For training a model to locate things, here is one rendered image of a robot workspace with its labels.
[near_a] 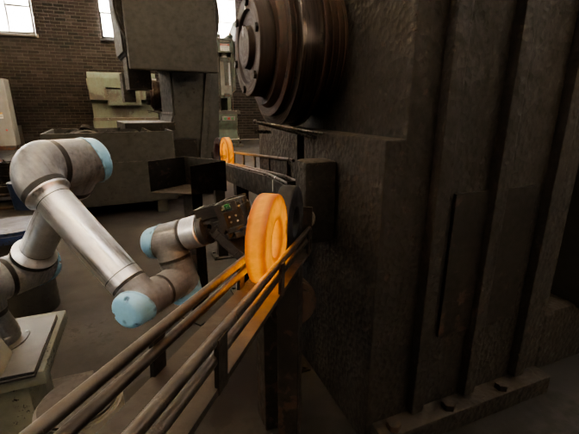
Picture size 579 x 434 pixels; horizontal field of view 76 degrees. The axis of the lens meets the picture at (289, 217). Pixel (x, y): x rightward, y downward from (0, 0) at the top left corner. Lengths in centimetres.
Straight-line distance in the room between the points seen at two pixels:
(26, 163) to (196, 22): 313
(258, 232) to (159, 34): 335
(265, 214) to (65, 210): 46
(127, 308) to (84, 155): 40
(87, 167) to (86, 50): 1033
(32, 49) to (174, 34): 785
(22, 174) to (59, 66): 1043
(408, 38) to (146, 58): 306
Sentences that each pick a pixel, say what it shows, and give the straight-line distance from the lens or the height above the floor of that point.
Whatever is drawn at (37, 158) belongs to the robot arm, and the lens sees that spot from 95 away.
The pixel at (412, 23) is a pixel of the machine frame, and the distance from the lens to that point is 93.
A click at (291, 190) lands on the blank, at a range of 75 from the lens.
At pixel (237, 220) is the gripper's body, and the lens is 80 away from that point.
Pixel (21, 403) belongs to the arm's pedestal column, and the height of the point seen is 17.
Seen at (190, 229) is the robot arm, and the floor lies 68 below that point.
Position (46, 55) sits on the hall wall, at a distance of 1140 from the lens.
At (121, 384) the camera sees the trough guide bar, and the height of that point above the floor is 71.
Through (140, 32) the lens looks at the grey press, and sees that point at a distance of 379.
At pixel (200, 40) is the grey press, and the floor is 154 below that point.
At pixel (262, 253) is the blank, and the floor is 73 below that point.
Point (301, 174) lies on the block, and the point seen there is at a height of 76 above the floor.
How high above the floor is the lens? 94
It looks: 16 degrees down
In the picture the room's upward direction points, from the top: straight up
